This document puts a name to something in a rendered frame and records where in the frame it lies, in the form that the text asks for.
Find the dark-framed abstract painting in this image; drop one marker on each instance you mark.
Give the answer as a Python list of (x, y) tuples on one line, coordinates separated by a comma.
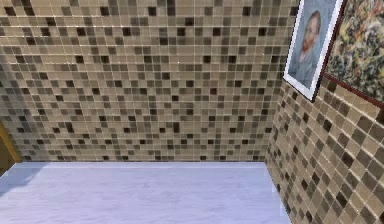
[(361, 46)]

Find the white-framed portrait painting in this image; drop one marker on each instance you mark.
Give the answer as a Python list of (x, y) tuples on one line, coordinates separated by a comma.
[(310, 43)]

